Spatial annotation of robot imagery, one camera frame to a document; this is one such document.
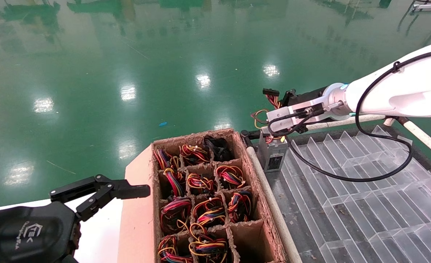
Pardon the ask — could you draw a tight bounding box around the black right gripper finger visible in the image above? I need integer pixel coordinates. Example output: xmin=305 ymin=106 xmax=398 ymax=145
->
xmin=282 ymin=89 xmax=296 ymax=107

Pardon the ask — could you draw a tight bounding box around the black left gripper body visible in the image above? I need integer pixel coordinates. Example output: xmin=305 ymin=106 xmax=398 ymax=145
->
xmin=0 ymin=201 xmax=81 ymax=263

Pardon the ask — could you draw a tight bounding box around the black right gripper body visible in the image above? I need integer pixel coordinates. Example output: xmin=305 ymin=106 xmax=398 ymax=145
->
xmin=292 ymin=87 xmax=332 ymax=108

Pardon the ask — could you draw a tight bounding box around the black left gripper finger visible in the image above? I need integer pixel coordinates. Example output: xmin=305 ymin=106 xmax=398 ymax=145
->
xmin=49 ymin=175 xmax=151 ymax=222

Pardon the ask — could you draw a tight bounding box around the grey power supply with wires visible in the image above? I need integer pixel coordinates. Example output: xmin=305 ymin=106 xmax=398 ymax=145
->
xmin=251 ymin=88 xmax=289 ymax=173

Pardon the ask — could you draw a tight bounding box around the pale pink board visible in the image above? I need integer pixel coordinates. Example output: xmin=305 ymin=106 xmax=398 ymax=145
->
xmin=118 ymin=144 xmax=157 ymax=263

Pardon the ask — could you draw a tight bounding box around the brown divided cardboard box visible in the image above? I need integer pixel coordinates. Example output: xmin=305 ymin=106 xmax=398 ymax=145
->
xmin=151 ymin=128 xmax=289 ymax=263

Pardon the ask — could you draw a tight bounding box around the clear plastic divider tray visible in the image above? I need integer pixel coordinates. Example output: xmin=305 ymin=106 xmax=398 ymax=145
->
xmin=265 ymin=125 xmax=431 ymax=263

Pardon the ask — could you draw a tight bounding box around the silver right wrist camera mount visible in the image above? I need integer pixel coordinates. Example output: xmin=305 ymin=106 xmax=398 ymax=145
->
xmin=266 ymin=102 xmax=327 ymax=134

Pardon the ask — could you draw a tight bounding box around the multicolour wire bundle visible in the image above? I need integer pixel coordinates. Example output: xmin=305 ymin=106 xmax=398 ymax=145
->
xmin=158 ymin=235 xmax=194 ymax=263
xmin=189 ymin=224 xmax=230 ymax=263
xmin=154 ymin=147 xmax=181 ymax=170
xmin=228 ymin=191 xmax=253 ymax=222
xmin=215 ymin=164 xmax=247 ymax=190
xmin=160 ymin=197 xmax=193 ymax=234
xmin=186 ymin=172 xmax=218 ymax=196
xmin=192 ymin=195 xmax=226 ymax=227
xmin=180 ymin=144 xmax=211 ymax=165
xmin=163 ymin=167 xmax=186 ymax=198

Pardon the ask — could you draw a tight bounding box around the black cable bundle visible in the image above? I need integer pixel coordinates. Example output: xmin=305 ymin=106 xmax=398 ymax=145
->
xmin=203 ymin=136 xmax=234 ymax=162

